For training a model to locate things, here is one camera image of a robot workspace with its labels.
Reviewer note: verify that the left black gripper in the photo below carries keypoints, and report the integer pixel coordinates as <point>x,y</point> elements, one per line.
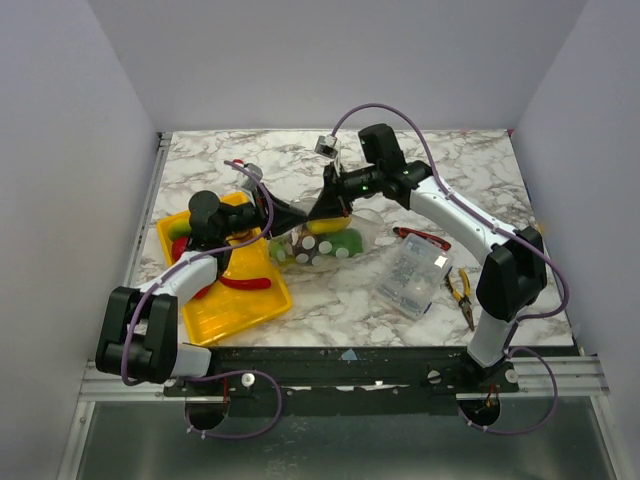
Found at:
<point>287,217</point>

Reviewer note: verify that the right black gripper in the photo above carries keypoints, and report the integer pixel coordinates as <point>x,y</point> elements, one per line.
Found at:
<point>331,185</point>

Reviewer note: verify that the clear zip top bag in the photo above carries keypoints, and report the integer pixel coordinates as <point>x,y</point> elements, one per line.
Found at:
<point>368,222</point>

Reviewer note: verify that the green bell pepper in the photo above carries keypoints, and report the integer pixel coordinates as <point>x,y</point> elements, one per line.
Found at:
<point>346,243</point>

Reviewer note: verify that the dark red apple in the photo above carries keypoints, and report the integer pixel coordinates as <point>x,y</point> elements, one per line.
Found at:
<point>313,250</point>

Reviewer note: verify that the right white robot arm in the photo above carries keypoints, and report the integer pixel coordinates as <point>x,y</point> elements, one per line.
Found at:
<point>513,270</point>

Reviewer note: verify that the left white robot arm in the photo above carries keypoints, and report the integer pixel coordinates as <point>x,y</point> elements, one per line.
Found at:
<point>138,339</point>

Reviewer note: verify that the red chili pepper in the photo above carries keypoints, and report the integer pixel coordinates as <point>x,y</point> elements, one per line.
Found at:
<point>246,284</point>

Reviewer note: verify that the red black utility knife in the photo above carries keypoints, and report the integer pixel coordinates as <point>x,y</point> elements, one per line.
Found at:
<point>403,232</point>

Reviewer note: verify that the green mango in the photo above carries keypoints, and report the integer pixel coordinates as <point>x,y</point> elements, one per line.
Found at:
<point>178,229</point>

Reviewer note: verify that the yellow plastic tray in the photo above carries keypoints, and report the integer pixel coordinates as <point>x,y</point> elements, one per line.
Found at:
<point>224,311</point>

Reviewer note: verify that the red tomato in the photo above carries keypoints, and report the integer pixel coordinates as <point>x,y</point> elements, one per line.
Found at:
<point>178,247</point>

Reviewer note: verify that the clear plastic parts box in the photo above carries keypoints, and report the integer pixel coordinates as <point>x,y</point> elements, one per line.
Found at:
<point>414,276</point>

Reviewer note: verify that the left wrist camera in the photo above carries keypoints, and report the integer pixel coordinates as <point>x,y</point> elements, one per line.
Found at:
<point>247,179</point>

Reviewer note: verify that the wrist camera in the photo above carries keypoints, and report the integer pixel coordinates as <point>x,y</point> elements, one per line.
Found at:
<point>329,147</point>
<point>247,179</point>

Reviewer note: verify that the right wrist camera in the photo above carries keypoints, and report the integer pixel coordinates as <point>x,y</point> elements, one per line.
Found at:
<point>329,147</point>

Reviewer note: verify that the yellow handled pliers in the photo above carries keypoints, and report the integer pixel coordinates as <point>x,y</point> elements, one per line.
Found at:
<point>462,298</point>

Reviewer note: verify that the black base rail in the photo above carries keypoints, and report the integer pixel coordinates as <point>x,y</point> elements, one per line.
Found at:
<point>308,381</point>

